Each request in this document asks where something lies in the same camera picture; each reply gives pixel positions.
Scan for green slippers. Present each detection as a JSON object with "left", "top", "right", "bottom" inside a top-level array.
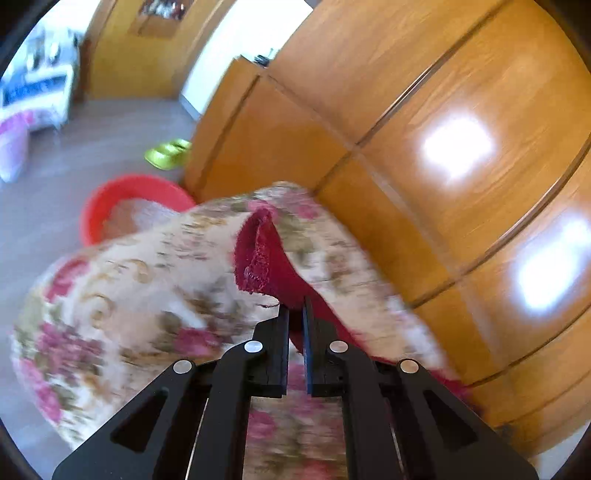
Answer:
[{"left": 144, "top": 139, "right": 192, "bottom": 171}]

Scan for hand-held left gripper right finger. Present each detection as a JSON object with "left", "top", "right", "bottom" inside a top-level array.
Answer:
[{"left": 302, "top": 296, "right": 540, "bottom": 480}]

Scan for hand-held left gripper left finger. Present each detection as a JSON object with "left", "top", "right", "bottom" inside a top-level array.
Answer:
[{"left": 52, "top": 306, "right": 290, "bottom": 480}]

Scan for wooden wardrobe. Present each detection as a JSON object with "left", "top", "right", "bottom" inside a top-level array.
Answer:
[{"left": 184, "top": 0, "right": 591, "bottom": 457}]

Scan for dark red garment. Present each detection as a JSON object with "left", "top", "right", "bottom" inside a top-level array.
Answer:
[{"left": 233, "top": 208, "right": 472, "bottom": 398}]

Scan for floral bed cover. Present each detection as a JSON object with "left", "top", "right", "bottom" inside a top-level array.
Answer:
[{"left": 10, "top": 182, "right": 467, "bottom": 480}]

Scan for red plastic basin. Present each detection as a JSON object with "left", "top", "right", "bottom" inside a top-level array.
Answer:
[{"left": 79, "top": 174, "right": 197, "bottom": 247}]

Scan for white pink sack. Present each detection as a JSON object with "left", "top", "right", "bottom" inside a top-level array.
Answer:
[{"left": 0, "top": 110, "right": 35, "bottom": 183}]

